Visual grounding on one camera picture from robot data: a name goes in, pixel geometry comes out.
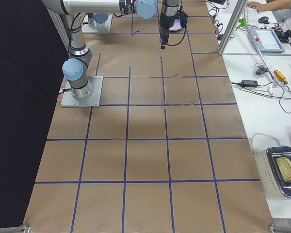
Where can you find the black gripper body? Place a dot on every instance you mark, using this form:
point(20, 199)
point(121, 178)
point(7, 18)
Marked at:
point(165, 23)

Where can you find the black computer mouse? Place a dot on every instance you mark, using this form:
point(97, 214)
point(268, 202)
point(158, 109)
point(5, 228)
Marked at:
point(263, 20)

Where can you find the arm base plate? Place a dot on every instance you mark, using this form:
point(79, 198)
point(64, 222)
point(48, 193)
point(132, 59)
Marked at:
point(92, 27)
point(88, 96)

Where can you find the bread slice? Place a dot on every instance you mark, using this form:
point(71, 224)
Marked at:
point(284, 165)

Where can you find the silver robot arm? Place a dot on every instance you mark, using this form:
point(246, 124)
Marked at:
point(79, 53)

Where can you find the brown paper table cover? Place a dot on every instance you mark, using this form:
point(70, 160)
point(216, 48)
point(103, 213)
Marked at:
point(166, 151)

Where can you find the purple plate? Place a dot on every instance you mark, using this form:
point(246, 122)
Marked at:
point(176, 27)

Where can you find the yellow tool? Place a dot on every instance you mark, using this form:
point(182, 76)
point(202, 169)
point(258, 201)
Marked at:
point(280, 76)

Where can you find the black power adapter far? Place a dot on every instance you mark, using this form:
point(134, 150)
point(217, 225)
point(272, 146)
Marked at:
point(249, 83)

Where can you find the aluminium frame post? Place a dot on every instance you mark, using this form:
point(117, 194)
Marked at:
point(237, 12)

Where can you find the blue teach pendant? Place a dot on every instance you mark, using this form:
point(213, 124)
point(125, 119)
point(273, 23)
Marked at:
point(266, 40)

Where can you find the white keyboard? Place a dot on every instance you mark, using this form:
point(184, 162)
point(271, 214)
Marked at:
point(250, 15)

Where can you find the green plastic clamp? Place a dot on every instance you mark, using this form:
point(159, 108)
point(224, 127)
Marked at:
point(242, 23)

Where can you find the white toaster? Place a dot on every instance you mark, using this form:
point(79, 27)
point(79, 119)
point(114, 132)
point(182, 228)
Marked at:
point(274, 186)

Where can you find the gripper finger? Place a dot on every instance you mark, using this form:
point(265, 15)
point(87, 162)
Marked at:
point(164, 35)

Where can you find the person forearm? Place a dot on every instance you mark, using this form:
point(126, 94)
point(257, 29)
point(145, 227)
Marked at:
point(276, 5)

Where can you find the person hand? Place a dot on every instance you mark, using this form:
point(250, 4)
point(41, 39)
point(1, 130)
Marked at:
point(255, 5)

